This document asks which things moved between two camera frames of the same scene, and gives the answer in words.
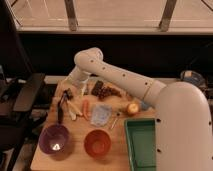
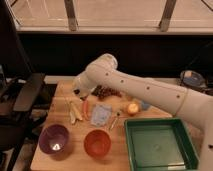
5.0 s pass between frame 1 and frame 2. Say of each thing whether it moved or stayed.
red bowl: stayed
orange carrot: stayed
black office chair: stayed
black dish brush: moved
